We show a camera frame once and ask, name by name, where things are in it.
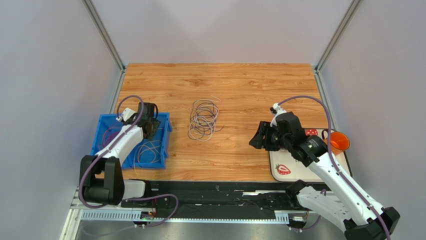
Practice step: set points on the slotted white cable duct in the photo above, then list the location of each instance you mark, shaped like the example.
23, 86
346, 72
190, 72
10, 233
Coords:
197, 214

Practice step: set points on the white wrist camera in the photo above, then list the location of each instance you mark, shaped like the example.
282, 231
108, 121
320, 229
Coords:
276, 110
125, 115

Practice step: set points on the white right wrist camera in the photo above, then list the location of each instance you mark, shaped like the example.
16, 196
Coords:
276, 110

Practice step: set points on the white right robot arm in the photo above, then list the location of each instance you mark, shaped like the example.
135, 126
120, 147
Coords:
357, 214

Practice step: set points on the aluminium frame post left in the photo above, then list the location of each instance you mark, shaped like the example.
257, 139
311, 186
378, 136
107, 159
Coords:
97, 20

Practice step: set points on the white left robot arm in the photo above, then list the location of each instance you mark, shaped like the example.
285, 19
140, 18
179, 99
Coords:
101, 178

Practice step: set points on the strawberry print tray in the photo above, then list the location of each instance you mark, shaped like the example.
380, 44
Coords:
285, 169

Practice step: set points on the blue plastic bin right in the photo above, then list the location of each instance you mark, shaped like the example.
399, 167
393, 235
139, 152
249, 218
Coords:
152, 154

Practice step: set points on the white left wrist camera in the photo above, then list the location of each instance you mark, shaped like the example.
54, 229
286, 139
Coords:
125, 115

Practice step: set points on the aluminium frame post right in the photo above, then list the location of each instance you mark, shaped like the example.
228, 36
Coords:
345, 21

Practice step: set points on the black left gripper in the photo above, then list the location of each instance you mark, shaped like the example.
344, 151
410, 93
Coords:
155, 123

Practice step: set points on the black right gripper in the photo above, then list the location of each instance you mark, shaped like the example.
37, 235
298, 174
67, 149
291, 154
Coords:
265, 137

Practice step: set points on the orange plastic cup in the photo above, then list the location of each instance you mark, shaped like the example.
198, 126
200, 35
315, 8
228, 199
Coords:
339, 142

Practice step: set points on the blue plastic bin left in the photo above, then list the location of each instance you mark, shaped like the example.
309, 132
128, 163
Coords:
107, 129

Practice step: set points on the aluminium frame post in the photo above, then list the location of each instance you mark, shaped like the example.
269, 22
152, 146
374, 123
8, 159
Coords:
345, 21
97, 20

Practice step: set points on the blue plastic bin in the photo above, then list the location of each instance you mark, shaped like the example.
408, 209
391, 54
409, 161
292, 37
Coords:
107, 129
152, 154

